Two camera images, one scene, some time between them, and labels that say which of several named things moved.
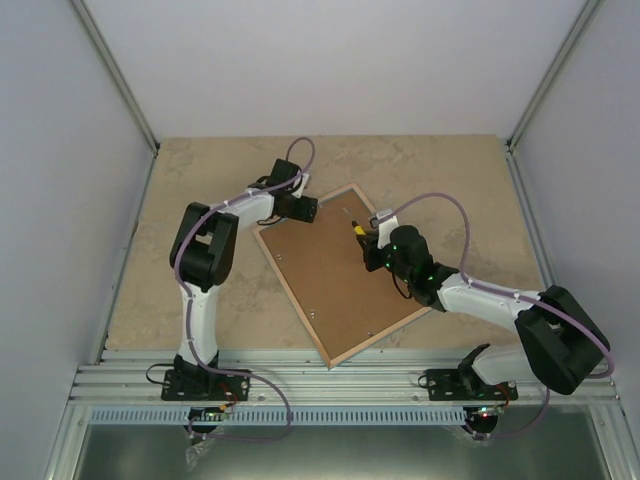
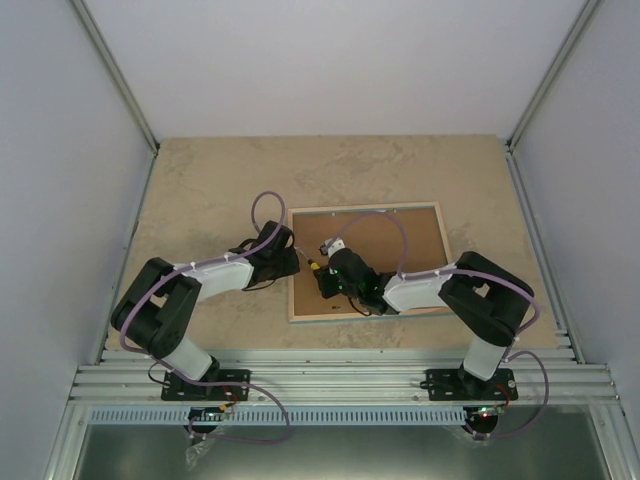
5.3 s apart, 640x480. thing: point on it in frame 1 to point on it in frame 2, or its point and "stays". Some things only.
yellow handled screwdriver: [358, 229] to [313, 265]
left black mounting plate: [205, 385] stays
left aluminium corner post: [110, 68] stays
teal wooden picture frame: [344, 306] to [365, 317]
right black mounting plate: [465, 384] stays
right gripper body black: [373, 263] to [331, 291]
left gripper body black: [305, 212] to [283, 269]
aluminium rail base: [299, 378] stays
